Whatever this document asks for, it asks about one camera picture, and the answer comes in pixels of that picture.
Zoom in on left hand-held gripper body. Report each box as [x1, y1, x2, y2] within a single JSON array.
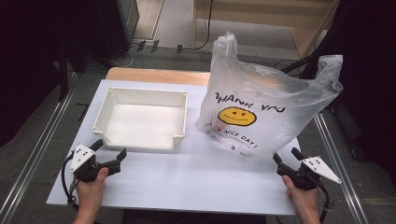
[[69, 144, 121, 183]]

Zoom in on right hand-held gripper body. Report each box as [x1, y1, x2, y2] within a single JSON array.
[[276, 156, 342, 191]]

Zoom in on clear smiley-face plastic bag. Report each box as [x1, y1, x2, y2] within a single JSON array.
[[194, 31, 345, 160]]

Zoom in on person's right hand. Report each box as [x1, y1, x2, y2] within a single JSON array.
[[281, 175, 319, 216]]

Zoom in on person's left hand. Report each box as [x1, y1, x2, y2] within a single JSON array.
[[74, 167, 110, 216]]

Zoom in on white plastic bin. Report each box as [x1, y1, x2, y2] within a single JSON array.
[[92, 87, 189, 152]]

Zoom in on white table board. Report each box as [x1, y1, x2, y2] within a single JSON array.
[[46, 78, 302, 217]]

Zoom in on black stand leg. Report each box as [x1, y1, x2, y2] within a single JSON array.
[[58, 46, 70, 101]]

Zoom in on dark curtain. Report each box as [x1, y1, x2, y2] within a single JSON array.
[[311, 0, 396, 176], [0, 0, 106, 147]]

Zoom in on black cabinet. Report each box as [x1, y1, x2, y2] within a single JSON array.
[[96, 0, 140, 59]]

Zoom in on wooden shelf unit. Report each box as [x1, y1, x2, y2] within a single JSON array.
[[192, 0, 340, 60]]

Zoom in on aluminium floor rail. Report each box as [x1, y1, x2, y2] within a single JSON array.
[[312, 113, 372, 224], [0, 73, 79, 224]]

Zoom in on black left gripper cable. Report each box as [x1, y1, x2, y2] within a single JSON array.
[[61, 151, 80, 210]]

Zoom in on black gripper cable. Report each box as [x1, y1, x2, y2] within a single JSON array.
[[317, 181, 332, 224], [61, 151, 80, 210]]

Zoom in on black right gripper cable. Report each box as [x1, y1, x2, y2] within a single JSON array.
[[317, 181, 332, 224]]

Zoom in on white floor cable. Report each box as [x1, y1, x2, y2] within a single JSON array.
[[114, 43, 138, 68]]

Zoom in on black hanging cable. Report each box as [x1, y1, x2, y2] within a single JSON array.
[[194, 0, 215, 51]]

